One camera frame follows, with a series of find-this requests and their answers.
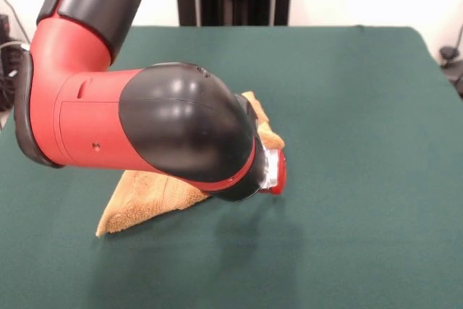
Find tan towel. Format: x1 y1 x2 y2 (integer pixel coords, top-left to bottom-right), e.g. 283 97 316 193
95 90 286 240

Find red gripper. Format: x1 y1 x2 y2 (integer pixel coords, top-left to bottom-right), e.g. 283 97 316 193
270 149 289 197

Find dark green table cloth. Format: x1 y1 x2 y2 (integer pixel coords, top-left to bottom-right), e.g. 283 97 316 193
0 25 463 309

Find white cable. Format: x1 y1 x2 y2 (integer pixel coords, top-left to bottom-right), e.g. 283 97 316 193
0 41 30 57

